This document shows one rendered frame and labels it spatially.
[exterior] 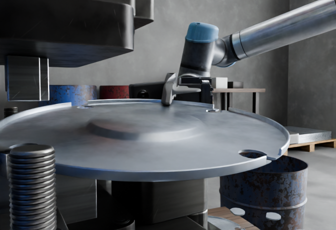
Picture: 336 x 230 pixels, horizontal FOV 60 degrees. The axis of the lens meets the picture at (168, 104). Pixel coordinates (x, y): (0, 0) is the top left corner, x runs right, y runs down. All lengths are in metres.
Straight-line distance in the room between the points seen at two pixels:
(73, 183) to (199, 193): 0.14
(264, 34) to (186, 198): 0.54
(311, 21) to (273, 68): 4.80
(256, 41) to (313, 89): 4.79
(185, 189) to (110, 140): 0.09
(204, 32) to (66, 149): 0.51
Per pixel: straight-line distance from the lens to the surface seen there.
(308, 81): 5.60
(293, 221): 1.48
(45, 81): 0.28
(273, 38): 0.77
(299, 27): 0.76
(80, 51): 0.23
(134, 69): 3.91
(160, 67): 4.08
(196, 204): 0.31
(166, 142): 0.26
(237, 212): 0.48
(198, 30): 0.70
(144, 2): 0.28
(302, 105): 5.66
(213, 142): 0.26
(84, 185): 0.23
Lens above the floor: 0.83
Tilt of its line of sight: 3 degrees down
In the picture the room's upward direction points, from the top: straight up
